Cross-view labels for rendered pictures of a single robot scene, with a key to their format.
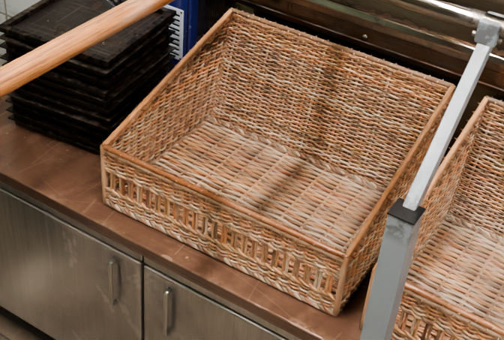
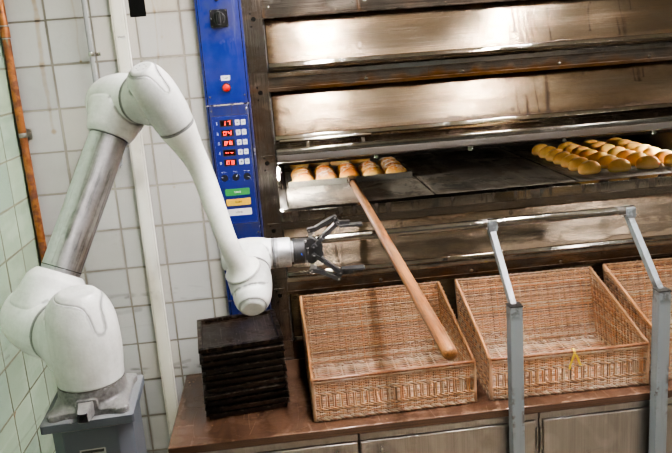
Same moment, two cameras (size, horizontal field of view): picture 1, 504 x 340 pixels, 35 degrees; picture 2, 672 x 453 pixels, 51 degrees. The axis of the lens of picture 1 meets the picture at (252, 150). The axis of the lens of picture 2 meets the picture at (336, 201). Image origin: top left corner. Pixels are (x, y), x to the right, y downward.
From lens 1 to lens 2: 146 cm
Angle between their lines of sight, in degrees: 38
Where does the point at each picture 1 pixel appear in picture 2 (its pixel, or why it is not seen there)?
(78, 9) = (221, 329)
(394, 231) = (515, 315)
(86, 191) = (297, 423)
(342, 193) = (412, 363)
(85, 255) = not seen: outside the picture
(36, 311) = not seen: outside the picture
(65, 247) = not seen: outside the picture
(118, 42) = (269, 331)
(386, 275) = (516, 341)
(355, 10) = (378, 264)
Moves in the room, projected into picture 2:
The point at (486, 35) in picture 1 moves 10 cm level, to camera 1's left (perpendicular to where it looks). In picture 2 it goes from (493, 226) to (471, 233)
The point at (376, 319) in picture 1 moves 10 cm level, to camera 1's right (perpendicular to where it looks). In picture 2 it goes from (517, 369) to (538, 359)
